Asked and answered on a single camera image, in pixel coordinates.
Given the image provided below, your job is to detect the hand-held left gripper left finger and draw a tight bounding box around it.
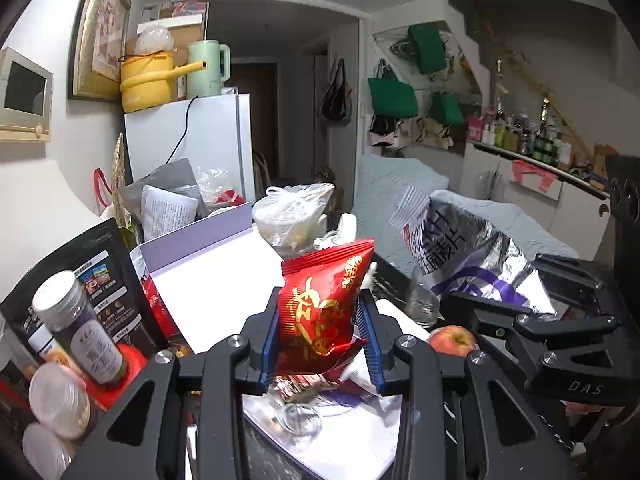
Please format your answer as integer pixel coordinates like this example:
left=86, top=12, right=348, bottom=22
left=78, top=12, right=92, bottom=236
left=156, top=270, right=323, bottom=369
left=62, top=287, right=281, bottom=480

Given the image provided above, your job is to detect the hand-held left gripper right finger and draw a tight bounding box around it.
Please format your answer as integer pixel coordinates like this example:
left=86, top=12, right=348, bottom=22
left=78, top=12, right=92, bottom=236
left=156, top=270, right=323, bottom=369
left=356, top=290, right=576, bottom=480

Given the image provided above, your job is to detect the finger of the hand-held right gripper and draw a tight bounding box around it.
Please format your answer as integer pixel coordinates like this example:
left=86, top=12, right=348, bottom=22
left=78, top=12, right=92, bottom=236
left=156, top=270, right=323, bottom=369
left=529, top=253, right=620, bottom=322
left=441, top=294, right=622, bottom=377

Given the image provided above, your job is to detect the white green packet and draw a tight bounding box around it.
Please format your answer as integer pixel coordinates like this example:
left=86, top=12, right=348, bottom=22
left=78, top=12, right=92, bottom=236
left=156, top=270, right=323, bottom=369
left=340, top=350, right=381, bottom=396

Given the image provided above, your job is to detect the purple drawstring pouch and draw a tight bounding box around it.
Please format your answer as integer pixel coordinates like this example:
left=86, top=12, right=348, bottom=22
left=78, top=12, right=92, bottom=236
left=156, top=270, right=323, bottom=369
left=310, top=385, right=396, bottom=418

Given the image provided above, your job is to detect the red snack packet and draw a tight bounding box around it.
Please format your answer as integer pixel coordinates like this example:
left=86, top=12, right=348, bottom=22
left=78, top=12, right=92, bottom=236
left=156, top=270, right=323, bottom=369
left=275, top=238, right=376, bottom=378

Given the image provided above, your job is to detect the silver foil bag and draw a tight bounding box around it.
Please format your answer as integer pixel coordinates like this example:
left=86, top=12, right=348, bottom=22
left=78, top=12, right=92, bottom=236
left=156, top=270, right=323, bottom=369
left=389, top=185, right=561, bottom=321

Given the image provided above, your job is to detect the lavender gift box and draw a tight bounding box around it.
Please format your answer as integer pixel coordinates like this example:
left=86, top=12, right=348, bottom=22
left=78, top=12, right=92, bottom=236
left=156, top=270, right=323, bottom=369
left=137, top=202, right=416, bottom=480

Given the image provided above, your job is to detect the red apple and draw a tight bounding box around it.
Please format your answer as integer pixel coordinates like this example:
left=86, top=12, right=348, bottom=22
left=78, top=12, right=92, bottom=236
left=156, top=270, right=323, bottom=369
left=429, top=325, right=480, bottom=357

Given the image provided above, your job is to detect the glass mug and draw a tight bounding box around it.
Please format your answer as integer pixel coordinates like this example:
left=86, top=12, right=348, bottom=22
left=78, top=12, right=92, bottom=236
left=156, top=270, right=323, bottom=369
left=404, top=265, right=446, bottom=328

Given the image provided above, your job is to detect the white cabinet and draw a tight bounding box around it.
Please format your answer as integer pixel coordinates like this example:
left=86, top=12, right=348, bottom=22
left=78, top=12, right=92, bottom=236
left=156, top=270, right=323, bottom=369
left=462, top=141, right=613, bottom=261

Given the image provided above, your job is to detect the red printed package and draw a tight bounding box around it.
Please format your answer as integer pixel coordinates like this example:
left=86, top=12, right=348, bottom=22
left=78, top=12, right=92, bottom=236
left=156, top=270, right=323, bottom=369
left=141, top=275, right=181, bottom=341

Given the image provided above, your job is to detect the open cardboard box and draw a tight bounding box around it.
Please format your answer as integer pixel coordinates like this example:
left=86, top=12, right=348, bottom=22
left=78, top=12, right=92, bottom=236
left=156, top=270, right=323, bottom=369
left=592, top=142, right=618, bottom=181

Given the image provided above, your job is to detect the white cartoon water bottle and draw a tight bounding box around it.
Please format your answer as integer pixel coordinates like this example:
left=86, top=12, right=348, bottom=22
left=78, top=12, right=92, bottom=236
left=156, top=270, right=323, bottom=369
left=314, top=212, right=378, bottom=291

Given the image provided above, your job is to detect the red container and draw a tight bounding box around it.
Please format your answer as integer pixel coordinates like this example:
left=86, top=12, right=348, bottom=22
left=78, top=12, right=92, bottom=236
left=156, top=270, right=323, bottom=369
left=97, top=342, right=151, bottom=411

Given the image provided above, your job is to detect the clear plastic food bag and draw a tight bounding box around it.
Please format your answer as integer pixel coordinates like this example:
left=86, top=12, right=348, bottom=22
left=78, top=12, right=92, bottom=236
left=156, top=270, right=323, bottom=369
left=251, top=182, right=336, bottom=248

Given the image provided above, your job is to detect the row of bottles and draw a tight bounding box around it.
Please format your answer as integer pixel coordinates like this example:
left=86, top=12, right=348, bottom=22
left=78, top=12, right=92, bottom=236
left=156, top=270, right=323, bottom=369
left=467, top=105, right=573, bottom=168

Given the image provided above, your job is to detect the chair with pale leaf cover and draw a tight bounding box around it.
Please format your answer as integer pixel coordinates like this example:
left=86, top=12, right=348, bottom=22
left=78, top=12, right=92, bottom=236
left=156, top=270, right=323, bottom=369
left=350, top=154, right=451, bottom=261

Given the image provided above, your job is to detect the white paper packet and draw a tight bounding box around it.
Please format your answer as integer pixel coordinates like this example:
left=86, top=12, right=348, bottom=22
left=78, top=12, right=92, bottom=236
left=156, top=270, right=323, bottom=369
left=141, top=185, right=200, bottom=243

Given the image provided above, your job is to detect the black printed package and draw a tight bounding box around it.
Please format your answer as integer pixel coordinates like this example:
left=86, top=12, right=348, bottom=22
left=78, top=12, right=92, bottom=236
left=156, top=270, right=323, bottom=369
left=0, top=217, right=171, bottom=361

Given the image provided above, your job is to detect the jar with dark contents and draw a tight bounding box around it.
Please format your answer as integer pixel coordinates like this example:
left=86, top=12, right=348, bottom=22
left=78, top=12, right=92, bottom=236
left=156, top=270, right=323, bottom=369
left=31, top=270, right=126, bottom=386

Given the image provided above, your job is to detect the grey plastic bag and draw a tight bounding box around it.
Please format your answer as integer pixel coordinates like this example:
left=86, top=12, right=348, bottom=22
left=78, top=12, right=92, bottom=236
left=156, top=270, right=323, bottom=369
left=120, top=157, right=203, bottom=221

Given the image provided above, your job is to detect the white jar lid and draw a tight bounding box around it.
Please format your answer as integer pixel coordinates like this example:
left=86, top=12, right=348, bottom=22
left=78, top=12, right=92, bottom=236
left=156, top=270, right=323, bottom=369
left=27, top=362, right=91, bottom=441
left=22, top=422, right=71, bottom=480

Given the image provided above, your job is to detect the white fridge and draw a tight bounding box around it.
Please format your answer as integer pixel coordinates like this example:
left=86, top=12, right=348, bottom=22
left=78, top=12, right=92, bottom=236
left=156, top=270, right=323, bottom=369
left=124, top=92, right=258, bottom=211

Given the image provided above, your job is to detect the woven straw fan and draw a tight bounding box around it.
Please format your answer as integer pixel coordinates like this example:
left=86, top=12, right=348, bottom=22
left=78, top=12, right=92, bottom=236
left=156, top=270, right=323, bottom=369
left=111, top=132, right=132, bottom=221

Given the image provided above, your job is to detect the brown door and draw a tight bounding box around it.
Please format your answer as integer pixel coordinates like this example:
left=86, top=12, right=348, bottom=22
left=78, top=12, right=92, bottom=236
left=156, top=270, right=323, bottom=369
left=230, top=62, right=278, bottom=181

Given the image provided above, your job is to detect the large green tote bag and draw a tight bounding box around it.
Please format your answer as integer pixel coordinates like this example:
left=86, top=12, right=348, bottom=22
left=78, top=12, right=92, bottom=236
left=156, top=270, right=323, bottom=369
left=367, top=59, right=420, bottom=118

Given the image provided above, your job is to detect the black handbag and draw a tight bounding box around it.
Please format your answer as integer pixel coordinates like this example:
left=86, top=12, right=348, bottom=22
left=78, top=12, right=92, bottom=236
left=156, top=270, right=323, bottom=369
left=320, top=57, right=353, bottom=123

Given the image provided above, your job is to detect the pale green kettle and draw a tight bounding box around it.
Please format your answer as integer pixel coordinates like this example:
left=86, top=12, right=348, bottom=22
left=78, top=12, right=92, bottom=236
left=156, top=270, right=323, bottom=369
left=186, top=40, right=232, bottom=101

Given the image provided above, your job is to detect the yellow pot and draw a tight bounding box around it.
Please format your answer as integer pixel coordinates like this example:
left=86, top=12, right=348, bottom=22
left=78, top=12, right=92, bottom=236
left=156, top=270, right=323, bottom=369
left=119, top=51, right=207, bottom=113

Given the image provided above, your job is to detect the clear bag in pot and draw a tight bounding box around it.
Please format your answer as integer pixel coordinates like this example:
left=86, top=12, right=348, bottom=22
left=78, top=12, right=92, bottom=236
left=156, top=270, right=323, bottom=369
left=134, top=25, right=173, bottom=56

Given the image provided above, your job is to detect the cardboard box with papers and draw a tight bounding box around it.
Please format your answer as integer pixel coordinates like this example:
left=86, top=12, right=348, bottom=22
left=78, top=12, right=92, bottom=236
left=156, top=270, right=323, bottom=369
left=125, top=2, right=210, bottom=58

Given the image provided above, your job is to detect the framed picture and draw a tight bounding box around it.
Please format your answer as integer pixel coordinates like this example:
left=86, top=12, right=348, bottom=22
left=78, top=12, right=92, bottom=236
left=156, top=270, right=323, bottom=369
left=67, top=0, right=133, bottom=102

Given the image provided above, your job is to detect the black power cable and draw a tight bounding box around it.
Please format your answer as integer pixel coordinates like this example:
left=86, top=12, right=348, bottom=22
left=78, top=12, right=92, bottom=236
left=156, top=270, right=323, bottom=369
left=167, top=95, right=201, bottom=166

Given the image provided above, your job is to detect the wall intercom monitor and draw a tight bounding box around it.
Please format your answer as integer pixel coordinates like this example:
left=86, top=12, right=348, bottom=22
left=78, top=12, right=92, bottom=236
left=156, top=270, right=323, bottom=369
left=0, top=46, right=55, bottom=143

